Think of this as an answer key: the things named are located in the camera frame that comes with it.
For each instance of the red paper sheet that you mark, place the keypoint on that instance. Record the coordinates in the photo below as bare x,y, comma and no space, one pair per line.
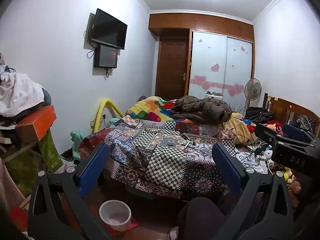
132,226

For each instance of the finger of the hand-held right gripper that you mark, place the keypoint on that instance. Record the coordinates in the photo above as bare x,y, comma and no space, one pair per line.
268,135
296,131

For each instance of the wooden overhead cabinet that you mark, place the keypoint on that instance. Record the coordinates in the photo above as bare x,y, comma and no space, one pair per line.
200,22

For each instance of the person's right hand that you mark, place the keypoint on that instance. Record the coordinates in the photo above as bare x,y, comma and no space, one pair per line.
295,187

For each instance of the tall green patterned box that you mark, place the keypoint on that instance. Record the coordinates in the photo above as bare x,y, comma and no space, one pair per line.
51,152

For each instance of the white standing fan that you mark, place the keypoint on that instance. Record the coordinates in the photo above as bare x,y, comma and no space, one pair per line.
253,87

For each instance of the sliding wardrobe with heart stickers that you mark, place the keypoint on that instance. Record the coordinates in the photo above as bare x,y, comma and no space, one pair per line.
220,62

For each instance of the wooden bed headboard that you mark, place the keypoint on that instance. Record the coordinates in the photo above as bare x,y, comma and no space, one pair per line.
282,108

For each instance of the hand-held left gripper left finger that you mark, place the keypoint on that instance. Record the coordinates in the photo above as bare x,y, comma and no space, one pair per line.
93,170

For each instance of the orange cardboard box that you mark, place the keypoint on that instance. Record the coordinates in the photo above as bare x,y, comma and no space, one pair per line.
35,125

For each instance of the white round bowl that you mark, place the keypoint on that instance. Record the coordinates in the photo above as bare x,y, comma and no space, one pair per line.
115,215

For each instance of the red plush toy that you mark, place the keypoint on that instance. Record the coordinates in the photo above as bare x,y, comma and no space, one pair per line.
275,127

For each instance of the teal plastic toy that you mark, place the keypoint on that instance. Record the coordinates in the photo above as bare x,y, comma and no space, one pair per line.
76,142

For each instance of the white cat plush toy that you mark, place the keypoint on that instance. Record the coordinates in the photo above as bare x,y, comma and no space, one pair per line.
268,154

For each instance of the white power strip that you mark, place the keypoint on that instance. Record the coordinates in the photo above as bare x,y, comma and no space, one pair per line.
262,162

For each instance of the small black wall monitor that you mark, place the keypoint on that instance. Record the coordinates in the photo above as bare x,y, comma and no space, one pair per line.
106,56

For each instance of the yellow foam tube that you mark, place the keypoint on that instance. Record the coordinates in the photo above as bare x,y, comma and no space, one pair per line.
102,105

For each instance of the patchwork bedspread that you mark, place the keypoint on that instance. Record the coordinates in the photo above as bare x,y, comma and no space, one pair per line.
162,160

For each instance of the white red printed plastic bag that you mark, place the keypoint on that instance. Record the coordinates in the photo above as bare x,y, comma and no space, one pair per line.
65,168

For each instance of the brown wooden door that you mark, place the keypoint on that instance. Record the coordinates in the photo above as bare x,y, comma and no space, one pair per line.
172,67

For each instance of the white cloth pile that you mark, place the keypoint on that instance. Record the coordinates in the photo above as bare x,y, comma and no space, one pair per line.
20,92

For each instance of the black wall television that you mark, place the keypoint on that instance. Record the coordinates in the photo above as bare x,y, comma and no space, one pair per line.
110,30

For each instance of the dark patterned bag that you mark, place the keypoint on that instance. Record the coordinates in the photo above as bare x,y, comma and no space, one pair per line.
306,123

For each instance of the green gift bags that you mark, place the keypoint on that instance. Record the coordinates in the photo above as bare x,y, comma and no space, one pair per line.
22,170

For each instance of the brown padded jacket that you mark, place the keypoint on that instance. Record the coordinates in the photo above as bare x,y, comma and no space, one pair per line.
202,108

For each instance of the black striped clothing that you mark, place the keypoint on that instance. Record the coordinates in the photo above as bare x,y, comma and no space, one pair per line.
260,115

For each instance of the yellow plush toy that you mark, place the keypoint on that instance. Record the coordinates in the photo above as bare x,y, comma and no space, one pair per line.
287,173

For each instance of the person's leg dark trousers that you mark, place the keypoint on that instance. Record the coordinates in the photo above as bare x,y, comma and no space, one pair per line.
200,217

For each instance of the colourful checked quilt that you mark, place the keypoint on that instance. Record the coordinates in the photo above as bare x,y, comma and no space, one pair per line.
150,108

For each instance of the grey tape roll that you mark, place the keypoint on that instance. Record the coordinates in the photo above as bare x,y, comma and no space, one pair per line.
172,142

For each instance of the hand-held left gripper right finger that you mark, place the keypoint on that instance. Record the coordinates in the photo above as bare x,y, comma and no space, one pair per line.
228,170

